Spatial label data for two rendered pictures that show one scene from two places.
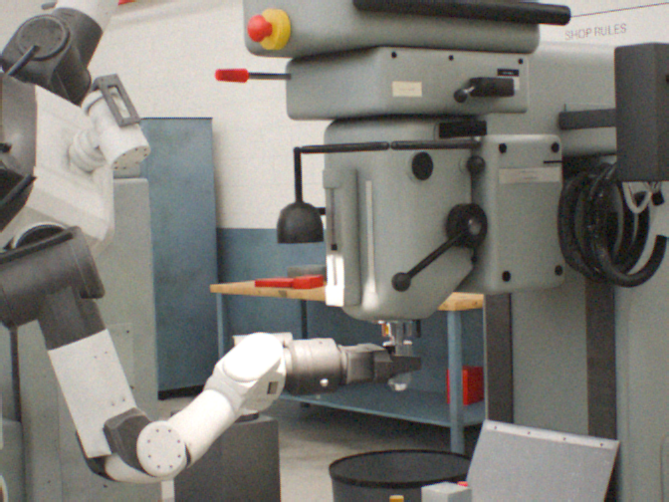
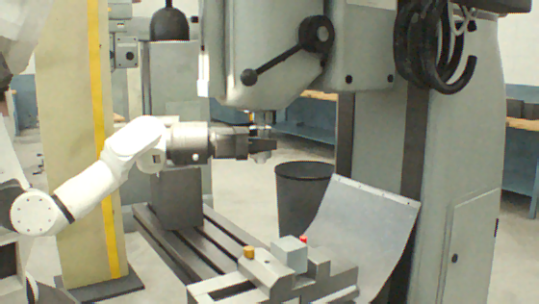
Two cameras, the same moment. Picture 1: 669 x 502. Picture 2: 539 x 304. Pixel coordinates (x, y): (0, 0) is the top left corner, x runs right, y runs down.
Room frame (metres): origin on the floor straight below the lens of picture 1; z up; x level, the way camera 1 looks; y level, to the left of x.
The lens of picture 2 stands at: (1.29, -0.19, 1.41)
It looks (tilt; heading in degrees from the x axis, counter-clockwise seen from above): 13 degrees down; 6
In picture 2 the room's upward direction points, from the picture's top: straight up
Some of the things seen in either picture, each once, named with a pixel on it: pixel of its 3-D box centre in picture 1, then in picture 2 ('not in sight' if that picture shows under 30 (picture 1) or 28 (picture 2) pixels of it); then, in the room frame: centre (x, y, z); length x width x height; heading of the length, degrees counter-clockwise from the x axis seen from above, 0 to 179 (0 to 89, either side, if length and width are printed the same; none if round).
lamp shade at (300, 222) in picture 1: (299, 221); (168, 24); (1.99, 0.05, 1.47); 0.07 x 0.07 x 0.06
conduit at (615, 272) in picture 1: (596, 222); (423, 41); (2.13, -0.43, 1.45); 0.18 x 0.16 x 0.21; 130
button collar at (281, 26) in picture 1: (273, 29); not in sight; (1.96, 0.08, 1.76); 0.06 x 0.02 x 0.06; 40
